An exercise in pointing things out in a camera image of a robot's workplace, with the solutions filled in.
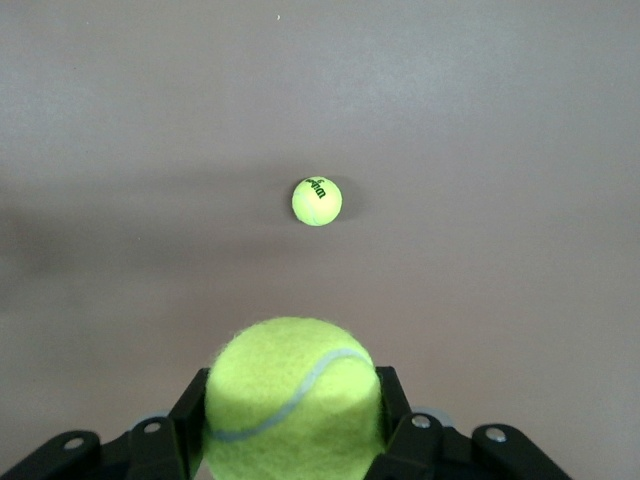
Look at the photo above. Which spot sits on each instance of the yellow Roland Garros tennis ball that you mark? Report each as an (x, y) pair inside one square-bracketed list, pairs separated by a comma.
[(290, 400)]

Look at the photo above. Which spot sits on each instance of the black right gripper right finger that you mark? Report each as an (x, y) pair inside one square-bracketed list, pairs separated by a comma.
[(415, 450)]

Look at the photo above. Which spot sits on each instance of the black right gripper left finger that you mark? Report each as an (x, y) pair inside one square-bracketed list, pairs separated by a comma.
[(170, 450)]

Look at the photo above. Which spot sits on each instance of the yellow Wilson print tennis ball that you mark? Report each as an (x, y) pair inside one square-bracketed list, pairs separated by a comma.
[(317, 201)]

